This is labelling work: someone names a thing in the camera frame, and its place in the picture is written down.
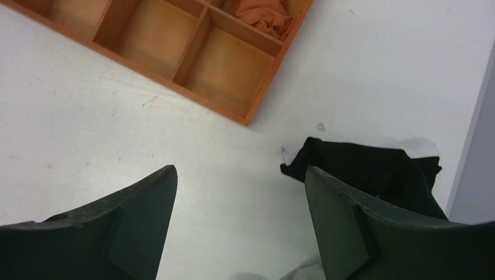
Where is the black underwear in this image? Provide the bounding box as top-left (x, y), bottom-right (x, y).
top-left (280, 137), bottom-right (447, 220)

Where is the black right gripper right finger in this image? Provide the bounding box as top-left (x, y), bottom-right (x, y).
top-left (305, 167), bottom-right (494, 279)

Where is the orange rolled underwear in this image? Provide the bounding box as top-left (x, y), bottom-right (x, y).
top-left (235, 0), bottom-right (293, 41)

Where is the wooden compartment tray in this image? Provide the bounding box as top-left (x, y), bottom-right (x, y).
top-left (3, 1), bottom-right (312, 126)

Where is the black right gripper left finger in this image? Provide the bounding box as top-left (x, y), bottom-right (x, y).
top-left (1, 165), bottom-right (178, 279)

